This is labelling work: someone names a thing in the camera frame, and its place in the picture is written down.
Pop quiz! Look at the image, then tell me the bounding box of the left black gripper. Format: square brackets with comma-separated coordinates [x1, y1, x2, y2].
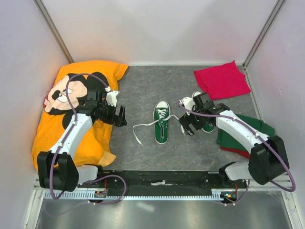
[97, 100, 126, 127]

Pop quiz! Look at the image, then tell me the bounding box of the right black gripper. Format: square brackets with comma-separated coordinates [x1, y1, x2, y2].
[178, 105, 206, 136]

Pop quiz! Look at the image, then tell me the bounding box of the green sneaker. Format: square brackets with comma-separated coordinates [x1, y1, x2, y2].
[153, 101, 171, 145]
[191, 91, 214, 134]

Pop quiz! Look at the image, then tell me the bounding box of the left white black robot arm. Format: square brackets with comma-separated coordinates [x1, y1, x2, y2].
[37, 88, 127, 192]

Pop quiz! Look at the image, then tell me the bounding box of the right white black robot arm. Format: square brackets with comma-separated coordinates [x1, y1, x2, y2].
[178, 93, 289, 188]

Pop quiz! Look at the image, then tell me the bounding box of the dark green cloth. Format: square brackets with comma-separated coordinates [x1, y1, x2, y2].
[217, 114, 275, 151]

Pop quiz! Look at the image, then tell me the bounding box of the orange mickey mouse shirt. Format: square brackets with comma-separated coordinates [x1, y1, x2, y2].
[31, 60, 128, 168]

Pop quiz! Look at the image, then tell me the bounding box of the pink red cloth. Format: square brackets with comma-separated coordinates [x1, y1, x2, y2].
[194, 61, 251, 100]

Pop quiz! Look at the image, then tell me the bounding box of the white tape scrap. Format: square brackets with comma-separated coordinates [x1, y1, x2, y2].
[151, 180, 166, 186]

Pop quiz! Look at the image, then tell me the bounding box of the red cloth under green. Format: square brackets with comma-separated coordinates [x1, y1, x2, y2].
[220, 147, 250, 159]

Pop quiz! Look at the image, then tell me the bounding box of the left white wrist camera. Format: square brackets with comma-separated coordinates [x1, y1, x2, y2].
[105, 86, 120, 107]

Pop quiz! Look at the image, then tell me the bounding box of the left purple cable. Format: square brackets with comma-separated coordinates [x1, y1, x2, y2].
[42, 73, 127, 216]

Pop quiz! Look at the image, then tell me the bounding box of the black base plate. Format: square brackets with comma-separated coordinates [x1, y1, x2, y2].
[77, 169, 248, 196]

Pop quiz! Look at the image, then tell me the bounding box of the grey slotted cable duct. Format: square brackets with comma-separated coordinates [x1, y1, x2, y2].
[54, 186, 234, 201]

